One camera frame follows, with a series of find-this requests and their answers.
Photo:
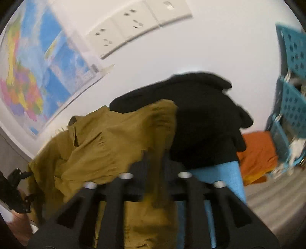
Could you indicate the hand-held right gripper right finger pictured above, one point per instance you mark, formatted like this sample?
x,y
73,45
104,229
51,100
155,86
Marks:
x,y
169,184

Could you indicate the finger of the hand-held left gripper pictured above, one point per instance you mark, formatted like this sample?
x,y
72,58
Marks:
x,y
26,203
19,174

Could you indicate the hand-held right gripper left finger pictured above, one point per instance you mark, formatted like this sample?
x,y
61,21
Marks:
x,y
143,183

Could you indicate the olive green pants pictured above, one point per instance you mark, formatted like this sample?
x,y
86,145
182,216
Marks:
x,y
100,143

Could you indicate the person's left forearm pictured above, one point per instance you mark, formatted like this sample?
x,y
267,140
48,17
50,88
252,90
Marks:
x,y
20,227

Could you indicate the blue sheet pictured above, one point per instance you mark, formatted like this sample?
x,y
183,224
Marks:
x,y
222,174

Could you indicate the black garment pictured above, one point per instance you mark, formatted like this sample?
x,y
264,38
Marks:
x,y
203,115

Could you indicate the colourful world map poster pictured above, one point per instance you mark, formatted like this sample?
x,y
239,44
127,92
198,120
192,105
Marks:
x,y
21,95

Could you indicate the orange cloth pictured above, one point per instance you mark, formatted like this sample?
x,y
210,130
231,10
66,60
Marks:
x,y
258,153

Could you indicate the pale blue map poster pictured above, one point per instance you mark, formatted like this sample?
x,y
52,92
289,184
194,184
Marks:
x,y
69,62

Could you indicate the white cloth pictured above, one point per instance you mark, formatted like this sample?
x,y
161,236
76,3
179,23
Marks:
x,y
295,148

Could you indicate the teal plastic storage rack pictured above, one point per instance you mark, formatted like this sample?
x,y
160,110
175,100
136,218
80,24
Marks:
x,y
292,103

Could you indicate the white wall socket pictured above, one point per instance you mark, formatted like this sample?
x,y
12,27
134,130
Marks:
x,y
136,21
105,38
169,9

